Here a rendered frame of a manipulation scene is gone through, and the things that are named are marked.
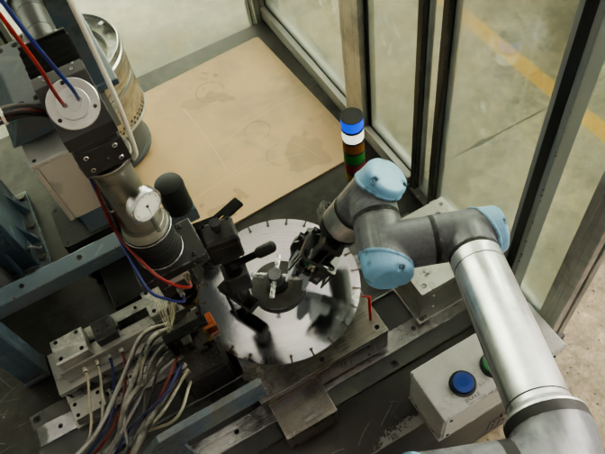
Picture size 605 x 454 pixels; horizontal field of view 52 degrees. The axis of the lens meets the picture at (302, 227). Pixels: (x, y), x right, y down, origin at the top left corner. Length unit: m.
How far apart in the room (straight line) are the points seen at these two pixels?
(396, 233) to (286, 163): 0.82
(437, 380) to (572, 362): 1.11
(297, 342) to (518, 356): 0.53
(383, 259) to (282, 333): 0.38
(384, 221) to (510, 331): 0.25
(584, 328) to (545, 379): 1.58
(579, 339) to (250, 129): 1.31
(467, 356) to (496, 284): 0.42
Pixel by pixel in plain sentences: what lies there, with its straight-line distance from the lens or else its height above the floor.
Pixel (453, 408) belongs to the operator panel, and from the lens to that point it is 1.21.
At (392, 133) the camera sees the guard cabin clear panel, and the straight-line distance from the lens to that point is 1.60.
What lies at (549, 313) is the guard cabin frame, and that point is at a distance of 1.33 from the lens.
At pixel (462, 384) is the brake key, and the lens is 1.21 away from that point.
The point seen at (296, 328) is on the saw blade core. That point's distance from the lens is 1.21.
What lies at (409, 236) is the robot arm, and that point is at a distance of 0.91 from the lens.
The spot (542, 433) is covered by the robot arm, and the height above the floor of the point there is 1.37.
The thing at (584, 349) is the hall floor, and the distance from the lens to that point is 2.31.
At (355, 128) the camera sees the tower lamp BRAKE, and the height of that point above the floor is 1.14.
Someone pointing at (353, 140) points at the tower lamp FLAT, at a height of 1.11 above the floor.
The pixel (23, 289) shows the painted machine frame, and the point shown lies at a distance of 1.32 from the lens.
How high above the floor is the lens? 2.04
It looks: 56 degrees down
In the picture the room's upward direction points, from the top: 12 degrees counter-clockwise
